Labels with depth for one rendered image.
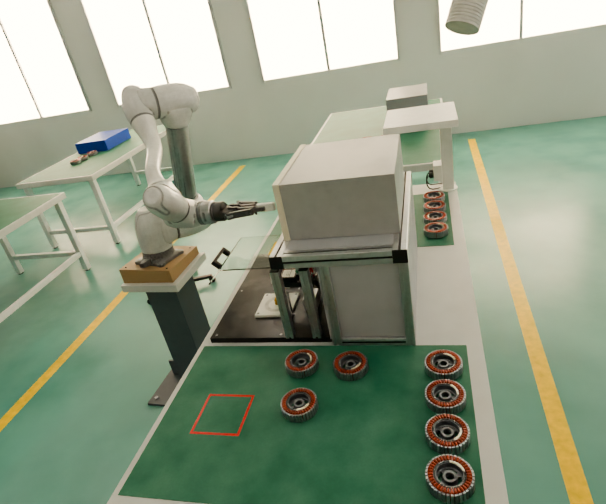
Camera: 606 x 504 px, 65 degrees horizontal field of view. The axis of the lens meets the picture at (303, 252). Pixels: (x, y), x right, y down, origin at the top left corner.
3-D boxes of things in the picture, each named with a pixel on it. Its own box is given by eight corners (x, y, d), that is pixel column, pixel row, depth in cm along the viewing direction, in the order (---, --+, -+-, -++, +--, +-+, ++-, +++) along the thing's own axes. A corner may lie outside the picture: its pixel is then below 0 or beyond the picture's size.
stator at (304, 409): (276, 405, 147) (274, 397, 145) (308, 389, 150) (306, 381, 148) (291, 430, 137) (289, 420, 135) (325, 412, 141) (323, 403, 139)
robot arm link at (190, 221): (207, 229, 186) (190, 221, 173) (172, 232, 190) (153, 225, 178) (208, 203, 188) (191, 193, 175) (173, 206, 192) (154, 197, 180)
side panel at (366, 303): (334, 345, 167) (318, 267, 152) (335, 340, 169) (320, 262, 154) (415, 345, 159) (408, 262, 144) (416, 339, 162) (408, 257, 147)
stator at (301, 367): (290, 383, 154) (288, 375, 152) (283, 362, 164) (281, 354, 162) (323, 372, 156) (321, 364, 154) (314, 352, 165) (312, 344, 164)
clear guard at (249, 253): (208, 285, 168) (203, 270, 166) (231, 251, 189) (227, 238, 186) (296, 281, 159) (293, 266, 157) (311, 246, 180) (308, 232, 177)
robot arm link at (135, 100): (128, 112, 190) (162, 106, 196) (113, 79, 195) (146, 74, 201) (130, 134, 201) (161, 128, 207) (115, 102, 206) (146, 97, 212)
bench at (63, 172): (47, 250, 506) (14, 184, 471) (137, 184, 666) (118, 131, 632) (120, 245, 481) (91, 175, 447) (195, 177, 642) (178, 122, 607)
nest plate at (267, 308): (255, 317, 187) (254, 315, 186) (265, 295, 200) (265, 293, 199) (291, 316, 183) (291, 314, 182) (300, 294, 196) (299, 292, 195)
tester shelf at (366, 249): (271, 269, 156) (268, 257, 154) (311, 190, 214) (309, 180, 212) (408, 262, 144) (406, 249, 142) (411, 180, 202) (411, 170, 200)
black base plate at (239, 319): (211, 343, 182) (209, 338, 180) (259, 258, 236) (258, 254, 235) (332, 342, 169) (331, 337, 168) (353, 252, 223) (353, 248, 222)
